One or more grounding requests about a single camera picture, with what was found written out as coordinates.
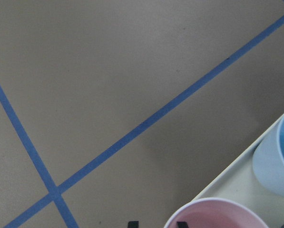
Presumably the brown paper table cover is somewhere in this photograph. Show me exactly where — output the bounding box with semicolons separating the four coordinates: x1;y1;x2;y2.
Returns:
0;0;284;228

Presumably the light blue plastic cup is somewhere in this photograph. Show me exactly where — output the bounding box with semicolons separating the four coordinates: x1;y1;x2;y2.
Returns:
253;114;284;196

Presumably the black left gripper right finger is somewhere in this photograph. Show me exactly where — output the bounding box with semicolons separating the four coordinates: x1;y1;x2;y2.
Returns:
176;221;188;228

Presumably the pink plastic cup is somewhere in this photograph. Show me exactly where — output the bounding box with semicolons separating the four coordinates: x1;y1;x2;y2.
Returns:
164;198;268;228

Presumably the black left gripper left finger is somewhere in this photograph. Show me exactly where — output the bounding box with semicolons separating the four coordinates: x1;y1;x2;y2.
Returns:
128;221;139;228

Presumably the cream plastic tray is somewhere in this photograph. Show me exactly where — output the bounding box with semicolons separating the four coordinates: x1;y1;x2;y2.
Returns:
195;114;284;228

